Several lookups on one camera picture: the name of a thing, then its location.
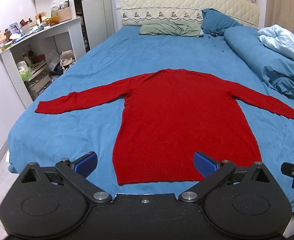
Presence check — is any framed photo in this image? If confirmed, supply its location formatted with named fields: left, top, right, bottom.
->
left=9, top=22, right=20, bottom=34

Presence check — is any orange plush on desk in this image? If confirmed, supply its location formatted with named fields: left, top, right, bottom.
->
left=45, top=15, right=59, bottom=26

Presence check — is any light blue blanket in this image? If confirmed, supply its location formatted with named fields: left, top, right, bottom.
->
left=258, top=24, right=294, bottom=61

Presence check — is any woven basket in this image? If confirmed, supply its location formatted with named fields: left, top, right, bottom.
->
left=57, top=7, right=72, bottom=22

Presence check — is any dark blue pillow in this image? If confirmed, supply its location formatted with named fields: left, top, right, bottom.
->
left=201, top=8, right=242, bottom=36

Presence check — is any green pillow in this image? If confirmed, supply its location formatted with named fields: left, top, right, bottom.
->
left=139, top=20, right=204, bottom=37

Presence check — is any white grey wardrobe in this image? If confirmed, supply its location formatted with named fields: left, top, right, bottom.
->
left=74, top=0, right=114, bottom=49

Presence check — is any blue rolled duvet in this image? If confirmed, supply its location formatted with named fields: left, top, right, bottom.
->
left=224, top=26, right=294, bottom=100

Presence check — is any green tissue pack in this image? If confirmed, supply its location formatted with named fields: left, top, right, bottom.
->
left=19, top=68, right=31, bottom=81

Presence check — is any cream quilted headboard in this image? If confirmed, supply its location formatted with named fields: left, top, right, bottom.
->
left=120, top=0, right=259, bottom=29

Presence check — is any red knit sweater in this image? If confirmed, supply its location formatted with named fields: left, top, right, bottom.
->
left=36, top=69, right=294, bottom=185

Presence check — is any white desk shelf unit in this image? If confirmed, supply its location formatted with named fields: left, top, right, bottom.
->
left=0, top=17, right=86, bottom=108

